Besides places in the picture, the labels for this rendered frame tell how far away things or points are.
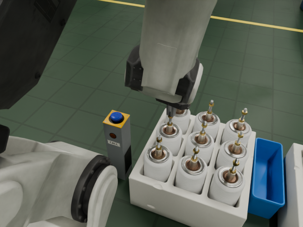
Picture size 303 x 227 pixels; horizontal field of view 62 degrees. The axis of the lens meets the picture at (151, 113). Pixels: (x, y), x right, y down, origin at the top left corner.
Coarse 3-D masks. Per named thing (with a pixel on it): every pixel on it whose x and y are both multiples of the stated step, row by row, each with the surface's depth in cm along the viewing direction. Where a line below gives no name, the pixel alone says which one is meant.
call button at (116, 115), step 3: (111, 114) 86; (114, 114) 86; (117, 114) 86; (120, 114) 86; (111, 117) 85; (114, 117) 85; (117, 117) 85; (120, 117) 85; (114, 120) 85; (117, 120) 85
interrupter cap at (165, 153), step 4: (152, 148) 85; (164, 148) 85; (148, 152) 84; (152, 152) 84; (164, 152) 84; (168, 152) 84; (148, 156) 82; (152, 156) 83; (156, 156) 83; (160, 156) 83; (164, 156) 83; (168, 156) 82; (152, 160) 81; (156, 160) 81; (160, 160) 81; (164, 160) 81
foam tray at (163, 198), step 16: (192, 128) 103; (224, 128) 103; (176, 160) 91; (144, 176) 85; (208, 176) 86; (144, 192) 87; (160, 192) 84; (176, 192) 81; (192, 192) 81; (144, 208) 95; (160, 208) 90; (176, 208) 86; (192, 208) 82; (208, 208) 79; (224, 208) 78; (240, 208) 78; (192, 224) 89; (208, 224) 85; (224, 224) 82; (240, 224) 78
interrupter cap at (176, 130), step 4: (164, 124) 94; (160, 128) 92; (164, 128) 92; (176, 128) 92; (160, 132) 90; (164, 132) 91; (168, 132) 91; (172, 132) 91; (176, 132) 91; (164, 136) 89; (168, 136) 89; (172, 136) 89
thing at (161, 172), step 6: (144, 156) 83; (144, 162) 84; (150, 162) 81; (168, 162) 82; (144, 168) 86; (150, 168) 82; (156, 168) 81; (162, 168) 82; (168, 168) 84; (144, 174) 89; (150, 174) 85; (156, 174) 83; (162, 174) 84; (168, 174) 86; (162, 180) 86
